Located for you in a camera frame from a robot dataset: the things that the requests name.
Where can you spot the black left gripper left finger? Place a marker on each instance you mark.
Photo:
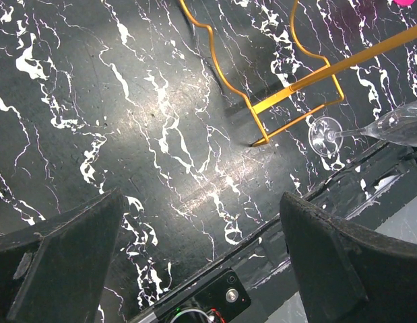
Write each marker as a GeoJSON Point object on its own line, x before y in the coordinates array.
{"type": "Point", "coordinates": [54, 270]}

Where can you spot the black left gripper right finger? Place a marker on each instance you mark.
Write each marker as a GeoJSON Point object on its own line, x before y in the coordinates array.
{"type": "Point", "coordinates": [345, 271]}

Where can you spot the magenta plastic wine glass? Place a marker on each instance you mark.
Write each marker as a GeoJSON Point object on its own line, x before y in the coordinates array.
{"type": "Point", "coordinates": [404, 3]}

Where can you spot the clear wine glass front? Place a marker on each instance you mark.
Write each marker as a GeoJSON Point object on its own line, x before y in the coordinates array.
{"type": "Point", "coordinates": [399, 126]}

